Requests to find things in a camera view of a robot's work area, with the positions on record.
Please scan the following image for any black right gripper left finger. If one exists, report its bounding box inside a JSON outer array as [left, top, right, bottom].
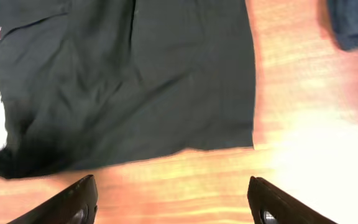
[[8, 175, 98, 224]]

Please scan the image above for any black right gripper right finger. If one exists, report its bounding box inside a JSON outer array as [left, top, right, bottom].
[[247, 176, 336, 224]]

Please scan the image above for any black t-shirt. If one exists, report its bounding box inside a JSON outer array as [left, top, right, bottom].
[[0, 0, 255, 179]]

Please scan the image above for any folded navy blue garment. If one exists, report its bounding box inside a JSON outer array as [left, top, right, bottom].
[[326, 0, 358, 51]]

